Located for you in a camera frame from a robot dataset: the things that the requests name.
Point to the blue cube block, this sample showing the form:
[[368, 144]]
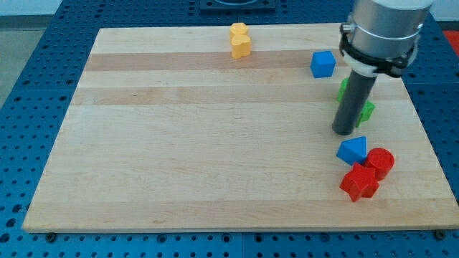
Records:
[[322, 64]]

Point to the wooden board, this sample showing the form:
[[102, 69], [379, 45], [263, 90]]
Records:
[[166, 132]]

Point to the red cylinder block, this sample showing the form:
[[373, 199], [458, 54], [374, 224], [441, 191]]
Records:
[[381, 160]]

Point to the yellow hexagon block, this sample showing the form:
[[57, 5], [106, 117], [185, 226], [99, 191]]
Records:
[[237, 29]]

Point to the red star block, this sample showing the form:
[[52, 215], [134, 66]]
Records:
[[360, 182]]

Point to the green block upper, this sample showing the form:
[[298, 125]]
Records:
[[342, 88]]

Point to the green block lower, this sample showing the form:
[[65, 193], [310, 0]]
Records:
[[366, 113]]

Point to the blue triangle block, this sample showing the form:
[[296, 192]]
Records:
[[353, 150]]

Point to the green block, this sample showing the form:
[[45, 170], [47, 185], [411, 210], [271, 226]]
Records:
[[342, 88], [366, 113]]

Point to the yellow heart block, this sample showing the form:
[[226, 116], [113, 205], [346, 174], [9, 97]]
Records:
[[241, 46]]

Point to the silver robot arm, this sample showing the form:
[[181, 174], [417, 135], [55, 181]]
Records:
[[381, 36]]

